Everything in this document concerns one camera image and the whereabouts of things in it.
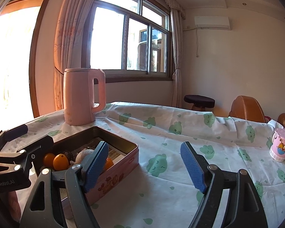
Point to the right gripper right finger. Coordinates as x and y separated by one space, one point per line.
244 207

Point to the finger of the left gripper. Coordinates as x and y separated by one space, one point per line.
30 155
9 135

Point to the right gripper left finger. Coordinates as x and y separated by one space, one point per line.
44 205

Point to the small orange kumquat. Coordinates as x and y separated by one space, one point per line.
60 162
48 160

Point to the large orange tangerine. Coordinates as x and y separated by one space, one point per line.
108 164

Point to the dark purple passion fruit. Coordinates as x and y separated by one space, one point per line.
82 154

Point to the person's hand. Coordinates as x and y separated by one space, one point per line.
10 200

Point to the pink electric kettle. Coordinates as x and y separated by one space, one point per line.
84 95

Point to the pink cartoon cup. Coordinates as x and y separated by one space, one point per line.
277 149

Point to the white cloud-print tablecloth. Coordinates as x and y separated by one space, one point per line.
159 191

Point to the pink rectangular tin box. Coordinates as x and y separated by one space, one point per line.
124 154

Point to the brown leather armchair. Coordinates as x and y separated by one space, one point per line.
247 108

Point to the dark round stool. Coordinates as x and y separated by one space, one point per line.
199 103

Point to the pink left curtain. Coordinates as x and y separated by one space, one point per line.
72 17

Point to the beige right curtain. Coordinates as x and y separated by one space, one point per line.
177 46

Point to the window with metal frame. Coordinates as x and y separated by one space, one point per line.
129 39

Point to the white wall air conditioner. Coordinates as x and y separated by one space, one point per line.
212 22

